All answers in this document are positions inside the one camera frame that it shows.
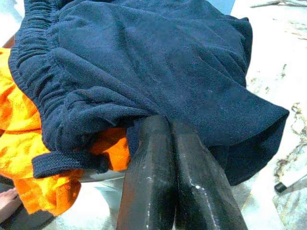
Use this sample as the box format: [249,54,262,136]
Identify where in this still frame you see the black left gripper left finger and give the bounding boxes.
[116,115,178,230]

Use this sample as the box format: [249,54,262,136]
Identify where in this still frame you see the navy blue shorts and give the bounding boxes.
[8,0,290,186]

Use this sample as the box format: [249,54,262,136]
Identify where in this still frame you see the orange garment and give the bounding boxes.
[0,46,131,218]

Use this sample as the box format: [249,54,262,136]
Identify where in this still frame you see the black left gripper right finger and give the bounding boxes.
[171,119,249,230]

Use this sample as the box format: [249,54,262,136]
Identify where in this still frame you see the white folding table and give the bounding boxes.
[274,177,307,194]

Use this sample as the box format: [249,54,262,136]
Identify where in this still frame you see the person bare foot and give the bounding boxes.
[0,188,23,216]

